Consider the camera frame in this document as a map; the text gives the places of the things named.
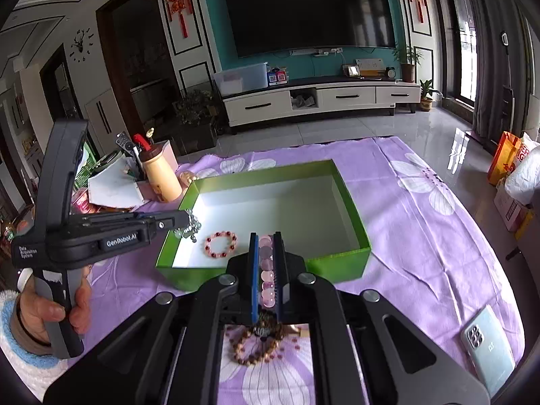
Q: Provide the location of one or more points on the small yellow-pot plant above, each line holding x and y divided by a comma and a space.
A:
427, 100

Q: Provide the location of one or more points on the black remote control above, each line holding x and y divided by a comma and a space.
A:
122, 142

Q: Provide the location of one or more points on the white plastic bag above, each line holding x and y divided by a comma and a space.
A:
525, 175

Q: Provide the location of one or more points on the black wall clock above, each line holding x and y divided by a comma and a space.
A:
81, 45

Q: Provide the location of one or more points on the grey curtain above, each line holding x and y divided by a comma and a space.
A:
491, 50

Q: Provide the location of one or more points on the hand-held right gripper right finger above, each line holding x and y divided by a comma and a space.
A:
278, 280

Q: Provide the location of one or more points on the clear plastic storage box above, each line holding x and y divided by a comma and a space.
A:
242, 79

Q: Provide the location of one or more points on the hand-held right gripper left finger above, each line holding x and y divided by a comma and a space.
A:
253, 280

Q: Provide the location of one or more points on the tall potted plant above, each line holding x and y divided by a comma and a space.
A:
407, 67

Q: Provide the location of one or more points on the orange shopping bag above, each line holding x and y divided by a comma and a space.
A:
502, 158

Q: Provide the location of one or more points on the bushy plant on dark stand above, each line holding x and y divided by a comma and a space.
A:
195, 112

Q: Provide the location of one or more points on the person's left hand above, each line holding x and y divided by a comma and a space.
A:
33, 312

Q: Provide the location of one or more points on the cream orange tumbler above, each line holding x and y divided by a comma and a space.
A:
162, 177

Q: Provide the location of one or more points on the light green smartphone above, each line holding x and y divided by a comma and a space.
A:
489, 352

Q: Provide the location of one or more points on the white papers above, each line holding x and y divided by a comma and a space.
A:
112, 185

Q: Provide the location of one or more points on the person's left forearm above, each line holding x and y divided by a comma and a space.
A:
25, 371

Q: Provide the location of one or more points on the green cardboard box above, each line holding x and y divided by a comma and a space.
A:
270, 202

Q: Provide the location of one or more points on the pink snack packet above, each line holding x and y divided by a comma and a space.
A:
84, 204

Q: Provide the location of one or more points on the white power strip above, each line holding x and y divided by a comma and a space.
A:
316, 52

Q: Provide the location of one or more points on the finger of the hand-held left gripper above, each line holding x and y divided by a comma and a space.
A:
171, 216
162, 227

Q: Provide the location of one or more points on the purple floral cloth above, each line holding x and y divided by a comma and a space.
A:
422, 236

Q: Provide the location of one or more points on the white tv cabinet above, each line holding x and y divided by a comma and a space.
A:
337, 95

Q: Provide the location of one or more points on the small alarm clock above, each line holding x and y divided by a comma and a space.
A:
391, 72

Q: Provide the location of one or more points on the black television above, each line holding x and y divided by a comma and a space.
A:
308, 8

